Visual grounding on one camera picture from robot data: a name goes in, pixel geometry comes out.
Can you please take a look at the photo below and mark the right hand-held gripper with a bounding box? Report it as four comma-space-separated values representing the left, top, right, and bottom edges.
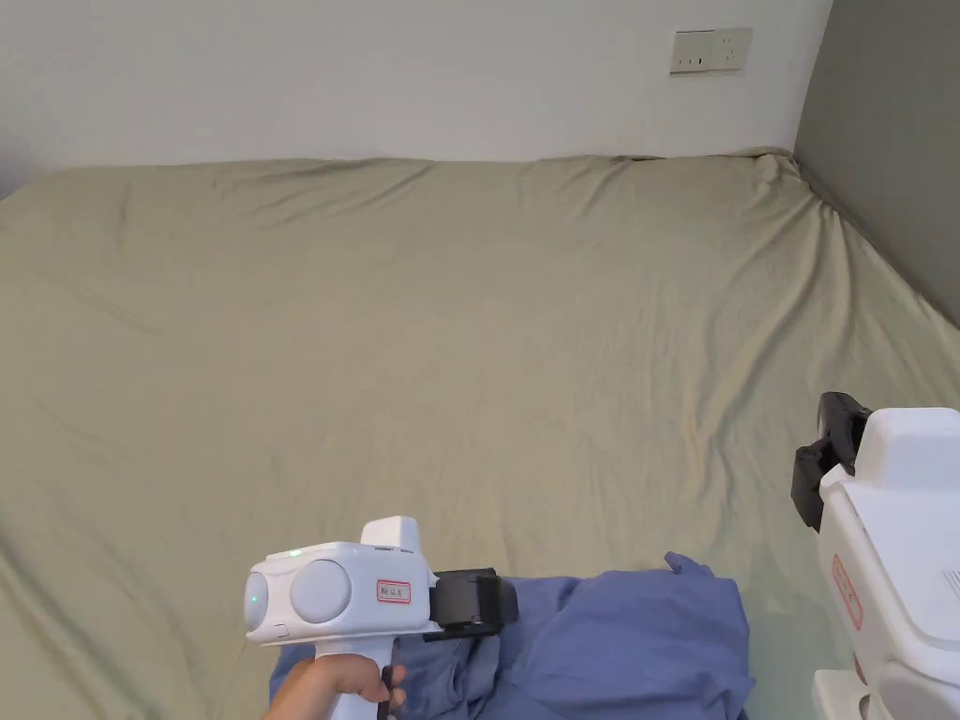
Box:
790, 391, 960, 720

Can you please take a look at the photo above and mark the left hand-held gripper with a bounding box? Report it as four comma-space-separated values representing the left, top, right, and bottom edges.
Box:
244, 516, 520, 720

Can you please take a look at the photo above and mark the blue shirt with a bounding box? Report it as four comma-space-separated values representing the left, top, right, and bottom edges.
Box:
267, 551, 756, 720

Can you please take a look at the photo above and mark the person's left hand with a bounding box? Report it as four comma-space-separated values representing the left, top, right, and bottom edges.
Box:
263, 656, 409, 720

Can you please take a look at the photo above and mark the bed with pale green sheet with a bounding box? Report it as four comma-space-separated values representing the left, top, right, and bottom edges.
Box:
0, 146, 960, 720

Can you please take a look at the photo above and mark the white wall socket panel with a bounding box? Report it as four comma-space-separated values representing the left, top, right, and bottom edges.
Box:
669, 28, 755, 76

